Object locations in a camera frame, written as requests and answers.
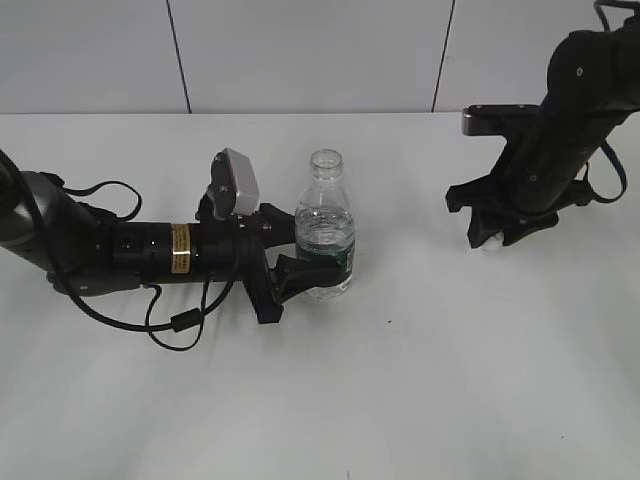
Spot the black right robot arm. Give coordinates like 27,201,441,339
445,1,639,248

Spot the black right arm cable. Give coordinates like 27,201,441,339
579,0,640,204

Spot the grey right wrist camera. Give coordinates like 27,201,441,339
462,104,539,138

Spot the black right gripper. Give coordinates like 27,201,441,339
446,134,590,249

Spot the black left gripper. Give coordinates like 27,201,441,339
193,196,348,324

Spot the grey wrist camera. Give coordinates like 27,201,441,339
206,148,259,220
462,104,539,138

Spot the white green bottle cap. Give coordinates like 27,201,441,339
481,232,503,251

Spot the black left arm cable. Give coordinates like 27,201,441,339
14,179,241,351

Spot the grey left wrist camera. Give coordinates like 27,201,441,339
206,148,259,220

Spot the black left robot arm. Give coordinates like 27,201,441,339
1,148,347,324

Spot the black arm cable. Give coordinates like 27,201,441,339
14,179,241,351
579,0,640,204

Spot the clear green-label water bottle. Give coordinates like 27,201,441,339
295,149,356,300

